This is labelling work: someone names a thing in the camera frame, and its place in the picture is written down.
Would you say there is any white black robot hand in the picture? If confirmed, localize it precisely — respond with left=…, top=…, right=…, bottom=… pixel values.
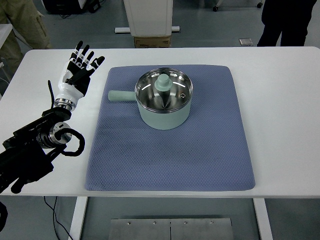
left=54, top=41, right=105, bottom=112

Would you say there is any green pot with glass lid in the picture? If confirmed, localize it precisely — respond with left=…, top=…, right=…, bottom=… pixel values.
left=107, top=67, right=193, bottom=130

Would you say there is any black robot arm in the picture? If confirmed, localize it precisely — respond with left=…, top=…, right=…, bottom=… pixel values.
left=0, top=107, right=72, bottom=194

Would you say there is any person in beige trousers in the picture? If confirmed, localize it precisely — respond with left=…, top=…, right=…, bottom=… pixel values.
left=0, top=0, right=52, bottom=74

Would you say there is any black equipment on floor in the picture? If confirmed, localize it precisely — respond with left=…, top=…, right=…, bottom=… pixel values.
left=41, top=0, right=102, bottom=15

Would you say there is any cardboard box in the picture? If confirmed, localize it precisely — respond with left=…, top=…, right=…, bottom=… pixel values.
left=133, top=36, right=171, bottom=48

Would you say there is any left white table leg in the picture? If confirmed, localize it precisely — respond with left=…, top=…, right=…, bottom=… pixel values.
left=68, top=196, right=89, bottom=240

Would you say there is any white table leg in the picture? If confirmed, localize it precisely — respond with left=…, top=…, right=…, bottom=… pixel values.
left=68, top=196, right=89, bottom=240
left=253, top=198, right=273, bottom=240

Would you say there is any blue quilted mat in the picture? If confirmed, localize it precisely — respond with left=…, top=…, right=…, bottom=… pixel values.
left=85, top=65, right=256, bottom=192

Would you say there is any white cart with castors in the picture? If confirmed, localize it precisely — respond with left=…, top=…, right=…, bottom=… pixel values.
left=212, top=0, right=265, bottom=12

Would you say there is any grey floor outlet plate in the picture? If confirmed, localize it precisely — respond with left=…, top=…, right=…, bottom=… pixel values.
left=238, top=38, right=254, bottom=46

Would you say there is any person in dark trousers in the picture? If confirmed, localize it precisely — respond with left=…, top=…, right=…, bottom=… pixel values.
left=257, top=0, right=316, bottom=47

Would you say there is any right white table leg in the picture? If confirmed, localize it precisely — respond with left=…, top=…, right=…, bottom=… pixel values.
left=253, top=198, right=273, bottom=240

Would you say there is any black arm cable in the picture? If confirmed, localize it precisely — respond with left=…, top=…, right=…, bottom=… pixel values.
left=47, top=79, right=86, bottom=158

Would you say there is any white cabinet pedestal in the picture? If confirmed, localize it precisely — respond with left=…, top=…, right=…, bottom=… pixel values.
left=114, top=0, right=180, bottom=37

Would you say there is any black floor cable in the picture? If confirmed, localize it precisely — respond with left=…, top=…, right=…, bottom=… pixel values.
left=43, top=196, right=73, bottom=240

